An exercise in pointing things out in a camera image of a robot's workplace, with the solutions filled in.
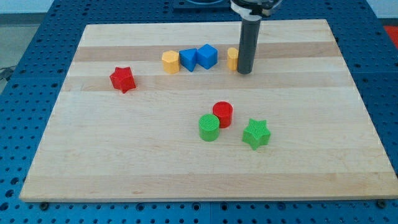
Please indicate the blue cube block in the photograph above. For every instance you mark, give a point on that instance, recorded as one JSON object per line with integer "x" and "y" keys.
{"x": 207, "y": 56}

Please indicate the yellow heart block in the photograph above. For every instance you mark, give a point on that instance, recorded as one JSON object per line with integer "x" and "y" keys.
{"x": 232, "y": 58}

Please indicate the green cylinder block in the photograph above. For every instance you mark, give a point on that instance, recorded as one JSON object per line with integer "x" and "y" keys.
{"x": 209, "y": 127}

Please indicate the red cylinder block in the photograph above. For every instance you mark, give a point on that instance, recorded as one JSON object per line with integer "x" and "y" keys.
{"x": 224, "y": 112}

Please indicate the wooden board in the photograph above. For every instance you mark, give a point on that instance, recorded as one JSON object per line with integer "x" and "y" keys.
{"x": 101, "y": 145}

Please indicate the blue triangle block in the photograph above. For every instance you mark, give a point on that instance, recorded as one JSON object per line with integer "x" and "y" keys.
{"x": 188, "y": 59}

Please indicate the yellow hexagon block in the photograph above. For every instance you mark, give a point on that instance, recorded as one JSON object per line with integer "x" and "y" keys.
{"x": 171, "y": 61}

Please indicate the green star block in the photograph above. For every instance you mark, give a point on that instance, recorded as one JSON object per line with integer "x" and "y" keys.
{"x": 256, "y": 133}

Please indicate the red star block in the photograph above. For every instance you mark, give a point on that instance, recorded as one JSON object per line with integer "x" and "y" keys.
{"x": 122, "y": 79}

